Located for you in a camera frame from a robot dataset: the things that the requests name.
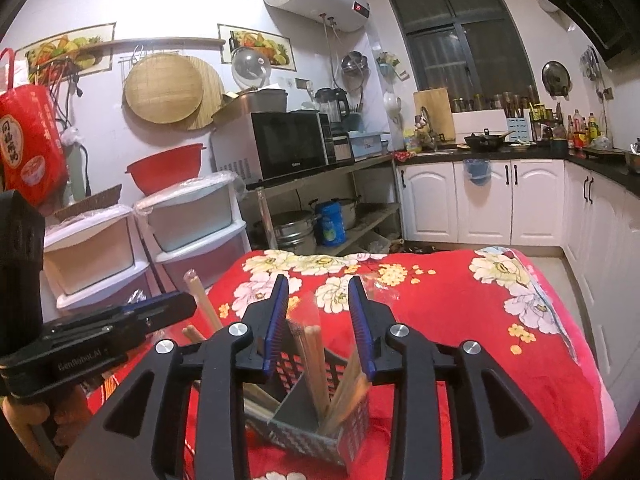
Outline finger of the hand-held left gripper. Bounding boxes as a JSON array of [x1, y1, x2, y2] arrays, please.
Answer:
[[121, 291, 198, 334]]

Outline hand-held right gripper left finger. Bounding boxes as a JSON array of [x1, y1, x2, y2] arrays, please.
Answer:
[[55, 275, 291, 480]]

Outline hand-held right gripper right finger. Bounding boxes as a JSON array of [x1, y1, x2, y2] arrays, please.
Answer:
[[348, 275, 582, 480]]

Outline bundle of chopsticks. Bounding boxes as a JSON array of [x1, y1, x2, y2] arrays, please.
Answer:
[[244, 324, 372, 437]]

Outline grey perforated utensil basket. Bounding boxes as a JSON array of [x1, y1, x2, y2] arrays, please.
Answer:
[[244, 344, 372, 467]]

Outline white plastic drawer tower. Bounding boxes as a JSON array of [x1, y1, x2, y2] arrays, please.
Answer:
[[132, 170, 252, 297], [42, 204, 157, 312]]

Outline red floral blanket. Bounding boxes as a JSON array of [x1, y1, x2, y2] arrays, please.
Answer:
[[85, 245, 622, 480]]

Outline steel steamer pot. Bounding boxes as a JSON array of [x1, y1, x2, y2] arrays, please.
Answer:
[[269, 209, 317, 257]]

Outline dark slippers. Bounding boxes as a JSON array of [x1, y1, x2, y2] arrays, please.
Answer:
[[399, 242, 452, 255]]

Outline blue plastic container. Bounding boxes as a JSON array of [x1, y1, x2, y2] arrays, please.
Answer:
[[314, 200, 349, 248]]

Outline woven flat basket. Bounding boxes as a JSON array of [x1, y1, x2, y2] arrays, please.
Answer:
[[53, 183, 124, 222]]

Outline red plastic basin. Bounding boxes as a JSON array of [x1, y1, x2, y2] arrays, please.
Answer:
[[124, 143, 207, 196]]

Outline steel shelf rack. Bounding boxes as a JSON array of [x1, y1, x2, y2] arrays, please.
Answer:
[[244, 153, 404, 257]]

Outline silver microwave oven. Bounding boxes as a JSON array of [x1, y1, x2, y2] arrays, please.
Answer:
[[212, 109, 329, 187]]

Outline blue dish tray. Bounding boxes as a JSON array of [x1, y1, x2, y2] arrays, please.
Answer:
[[349, 129, 391, 158]]

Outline blue hanging bin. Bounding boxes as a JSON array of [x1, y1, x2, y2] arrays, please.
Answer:
[[462, 158, 492, 187]]

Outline white base cabinets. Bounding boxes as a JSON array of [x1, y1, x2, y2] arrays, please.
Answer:
[[394, 157, 640, 401]]

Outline red shopping bag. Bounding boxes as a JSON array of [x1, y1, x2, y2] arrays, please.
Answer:
[[0, 48, 69, 207]]

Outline round wooden board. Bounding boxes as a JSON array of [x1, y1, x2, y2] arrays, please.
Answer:
[[177, 54, 226, 131]]

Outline round bamboo tray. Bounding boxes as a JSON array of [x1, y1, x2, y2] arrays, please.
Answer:
[[123, 52, 205, 124]]

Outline black wok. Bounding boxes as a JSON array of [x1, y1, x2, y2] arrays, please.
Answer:
[[463, 131, 514, 153]]

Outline black blender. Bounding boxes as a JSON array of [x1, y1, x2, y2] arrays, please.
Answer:
[[314, 87, 350, 124]]

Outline wooden cutting board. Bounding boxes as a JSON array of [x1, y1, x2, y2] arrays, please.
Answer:
[[413, 87, 457, 144]]

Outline blue knife holder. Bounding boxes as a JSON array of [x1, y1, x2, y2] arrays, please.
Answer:
[[507, 115, 531, 142]]

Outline glass pot lid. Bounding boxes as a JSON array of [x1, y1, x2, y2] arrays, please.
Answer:
[[230, 45, 274, 91]]

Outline row of glass jars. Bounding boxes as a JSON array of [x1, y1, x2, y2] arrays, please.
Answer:
[[452, 90, 539, 114]]

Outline hanging steel pot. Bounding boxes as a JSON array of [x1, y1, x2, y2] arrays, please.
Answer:
[[340, 50, 370, 79]]

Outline wooden rolling pin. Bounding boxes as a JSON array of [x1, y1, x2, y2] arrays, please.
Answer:
[[74, 35, 227, 54]]

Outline group of sauce bottles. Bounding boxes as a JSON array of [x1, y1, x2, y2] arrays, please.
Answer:
[[564, 109, 614, 152]]

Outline dark framed window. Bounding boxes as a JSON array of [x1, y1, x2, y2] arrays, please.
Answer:
[[382, 0, 539, 112]]

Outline steel pot lid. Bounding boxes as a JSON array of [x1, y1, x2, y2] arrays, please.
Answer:
[[541, 59, 572, 99]]

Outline black range hood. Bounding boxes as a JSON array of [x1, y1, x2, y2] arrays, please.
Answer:
[[546, 0, 640, 69]]

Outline black hanging cables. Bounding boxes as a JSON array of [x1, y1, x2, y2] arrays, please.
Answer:
[[29, 54, 84, 99]]

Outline wall utensil holder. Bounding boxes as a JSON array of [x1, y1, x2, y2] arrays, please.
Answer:
[[377, 50, 409, 82]]

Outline fruit wall poster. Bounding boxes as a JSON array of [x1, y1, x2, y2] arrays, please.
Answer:
[[217, 23, 294, 72], [14, 22, 117, 84]]

